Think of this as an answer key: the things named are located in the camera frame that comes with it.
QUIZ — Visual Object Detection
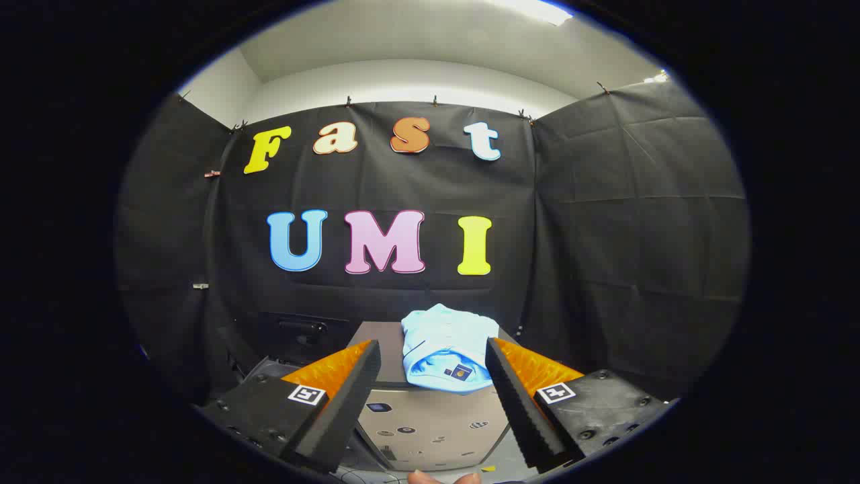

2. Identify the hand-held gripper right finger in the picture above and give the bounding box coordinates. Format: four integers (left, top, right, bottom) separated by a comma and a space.
485, 337, 675, 473

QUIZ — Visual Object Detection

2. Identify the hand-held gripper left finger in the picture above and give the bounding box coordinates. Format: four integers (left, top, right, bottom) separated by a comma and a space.
200, 339, 382, 473

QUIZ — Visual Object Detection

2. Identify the dark grey washing machine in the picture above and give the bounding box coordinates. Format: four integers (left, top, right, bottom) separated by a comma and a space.
228, 311, 360, 387

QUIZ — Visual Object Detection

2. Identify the light blue shirt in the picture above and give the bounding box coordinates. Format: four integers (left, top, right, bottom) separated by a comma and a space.
401, 303, 501, 394

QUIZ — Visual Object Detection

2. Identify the black backdrop cloth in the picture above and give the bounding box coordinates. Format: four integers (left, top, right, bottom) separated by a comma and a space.
114, 81, 751, 404

